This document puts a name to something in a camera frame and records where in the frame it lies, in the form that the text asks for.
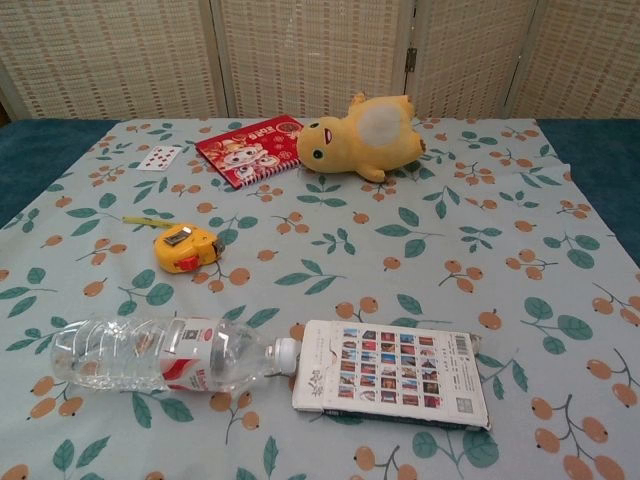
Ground yellow tape measure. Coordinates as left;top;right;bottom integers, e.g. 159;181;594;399
122;215;225;274

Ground floral print tablecloth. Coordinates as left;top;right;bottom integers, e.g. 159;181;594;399
0;117;640;480

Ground yellow plush duck toy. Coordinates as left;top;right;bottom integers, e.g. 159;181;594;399
295;91;427;184

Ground red spiral notebook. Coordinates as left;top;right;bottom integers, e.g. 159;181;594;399
194;114;305;191

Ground white photo card box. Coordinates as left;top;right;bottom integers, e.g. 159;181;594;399
291;319;492;432

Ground diamonds playing card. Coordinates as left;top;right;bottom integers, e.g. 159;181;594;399
135;144;180;172

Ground woven folding screen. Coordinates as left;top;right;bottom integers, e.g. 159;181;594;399
0;0;640;121

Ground clear plastic water bottle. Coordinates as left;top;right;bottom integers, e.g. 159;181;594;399
49;314;301;394

